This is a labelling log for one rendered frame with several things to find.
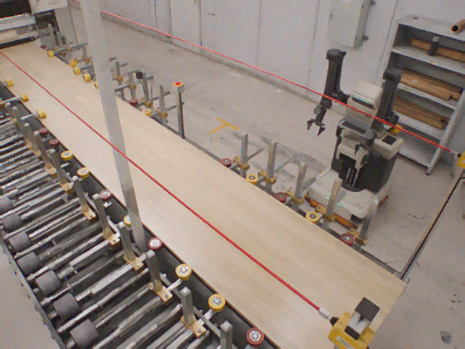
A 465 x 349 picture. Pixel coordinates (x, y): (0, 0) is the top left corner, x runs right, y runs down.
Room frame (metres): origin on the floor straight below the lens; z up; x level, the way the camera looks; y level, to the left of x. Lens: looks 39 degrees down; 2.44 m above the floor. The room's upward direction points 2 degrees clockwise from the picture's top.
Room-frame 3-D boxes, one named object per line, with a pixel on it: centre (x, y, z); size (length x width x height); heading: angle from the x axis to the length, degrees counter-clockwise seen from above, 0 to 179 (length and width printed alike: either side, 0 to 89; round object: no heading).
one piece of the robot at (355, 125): (2.29, -0.95, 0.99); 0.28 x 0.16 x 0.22; 47
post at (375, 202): (1.35, -0.80, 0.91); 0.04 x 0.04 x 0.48; 47
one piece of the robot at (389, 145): (2.57, -1.21, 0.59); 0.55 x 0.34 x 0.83; 47
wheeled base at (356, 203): (2.50, -1.15, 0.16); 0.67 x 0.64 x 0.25; 137
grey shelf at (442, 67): (3.44, -2.10, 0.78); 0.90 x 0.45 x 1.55; 47
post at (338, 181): (1.53, -0.62, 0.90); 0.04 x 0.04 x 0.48; 47
